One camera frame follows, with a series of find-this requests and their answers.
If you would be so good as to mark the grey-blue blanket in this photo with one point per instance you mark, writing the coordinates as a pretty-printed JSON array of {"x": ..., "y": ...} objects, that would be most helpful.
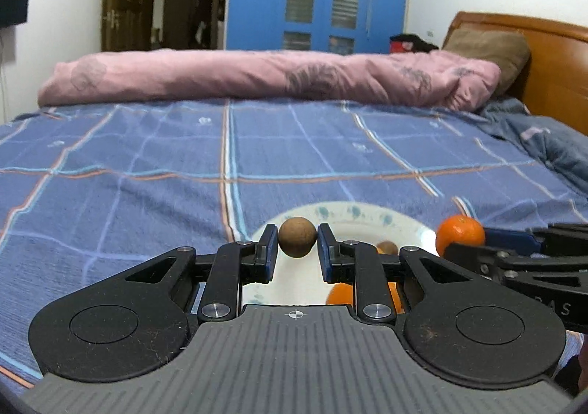
[{"x": 546, "y": 138}]

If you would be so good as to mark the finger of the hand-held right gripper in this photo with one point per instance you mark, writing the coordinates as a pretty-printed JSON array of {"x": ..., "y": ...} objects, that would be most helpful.
[
  {"x": 510, "y": 239},
  {"x": 477, "y": 260}
]

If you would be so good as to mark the brown longan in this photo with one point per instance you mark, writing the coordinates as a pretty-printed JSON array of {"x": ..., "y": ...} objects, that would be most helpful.
[
  {"x": 389, "y": 247},
  {"x": 297, "y": 237}
]

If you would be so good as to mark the large orange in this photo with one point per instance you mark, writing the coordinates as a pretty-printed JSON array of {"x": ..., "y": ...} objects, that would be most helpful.
[{"x": 395, "y": 297}]

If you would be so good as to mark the white patterned plate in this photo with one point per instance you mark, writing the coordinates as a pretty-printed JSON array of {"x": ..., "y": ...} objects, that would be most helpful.
[{"x": 367, "y": 221}]

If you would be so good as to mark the pink quilt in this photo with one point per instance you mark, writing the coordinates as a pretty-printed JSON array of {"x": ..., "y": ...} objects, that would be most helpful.
[{"x": 229, "y": 74}]

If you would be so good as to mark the blue plaid bed sheet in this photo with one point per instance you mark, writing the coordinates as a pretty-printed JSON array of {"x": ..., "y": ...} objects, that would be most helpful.
[{"x": 138, "y": 175}]

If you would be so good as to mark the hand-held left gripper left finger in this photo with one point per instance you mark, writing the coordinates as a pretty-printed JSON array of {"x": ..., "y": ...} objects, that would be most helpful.
[{"x": 272, "y": 253}]

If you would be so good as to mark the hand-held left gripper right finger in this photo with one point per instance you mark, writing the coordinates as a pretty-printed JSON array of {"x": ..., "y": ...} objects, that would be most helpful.
[{"x": 324, "y": 253}]

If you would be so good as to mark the red and black bag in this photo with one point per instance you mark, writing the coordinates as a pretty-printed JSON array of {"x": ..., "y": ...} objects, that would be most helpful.
[{"x": 409, "y": 43}]

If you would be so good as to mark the wooden headboard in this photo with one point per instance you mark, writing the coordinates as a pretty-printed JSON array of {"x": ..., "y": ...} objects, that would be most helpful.
[{"x": 560, "y": 65}]

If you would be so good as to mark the brown pillow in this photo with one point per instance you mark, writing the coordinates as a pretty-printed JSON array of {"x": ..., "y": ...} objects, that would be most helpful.
[{"x": 491, "y": 53}]

